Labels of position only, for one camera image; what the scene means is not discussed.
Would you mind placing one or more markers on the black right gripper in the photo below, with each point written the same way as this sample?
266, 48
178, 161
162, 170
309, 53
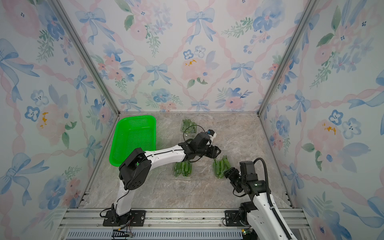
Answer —
231, 173

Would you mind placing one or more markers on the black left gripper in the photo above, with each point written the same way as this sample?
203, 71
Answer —
213, 151

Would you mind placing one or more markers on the clear pepper container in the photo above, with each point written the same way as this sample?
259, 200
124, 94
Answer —
221, 166
188, 126
183, 169

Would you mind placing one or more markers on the green plastic basket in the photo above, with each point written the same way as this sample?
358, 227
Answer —
132, 133

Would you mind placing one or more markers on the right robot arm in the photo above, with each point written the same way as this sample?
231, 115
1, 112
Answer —
260, 213

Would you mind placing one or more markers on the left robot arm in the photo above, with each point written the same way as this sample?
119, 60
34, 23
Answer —
135, 169

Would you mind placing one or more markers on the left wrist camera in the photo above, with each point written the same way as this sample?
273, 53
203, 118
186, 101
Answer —
205, 138

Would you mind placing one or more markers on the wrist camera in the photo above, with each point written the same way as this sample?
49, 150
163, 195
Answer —
247, 168
205, 138

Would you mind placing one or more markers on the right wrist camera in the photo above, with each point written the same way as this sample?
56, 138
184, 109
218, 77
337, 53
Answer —
247, 168

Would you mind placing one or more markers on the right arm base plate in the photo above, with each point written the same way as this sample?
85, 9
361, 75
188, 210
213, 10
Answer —
233, 219

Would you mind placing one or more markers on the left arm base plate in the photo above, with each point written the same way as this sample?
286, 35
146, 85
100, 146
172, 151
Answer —
134, 218

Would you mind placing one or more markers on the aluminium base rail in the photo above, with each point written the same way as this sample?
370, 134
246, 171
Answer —
164, 224

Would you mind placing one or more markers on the aluminium corner post right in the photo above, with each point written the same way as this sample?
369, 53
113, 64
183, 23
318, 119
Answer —
291, 48

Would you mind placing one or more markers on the aluminium corner post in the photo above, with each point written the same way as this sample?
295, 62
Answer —
291, 48
81, 49

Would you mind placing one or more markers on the aluminium corner post left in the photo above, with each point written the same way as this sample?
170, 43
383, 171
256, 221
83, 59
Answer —
81, 49

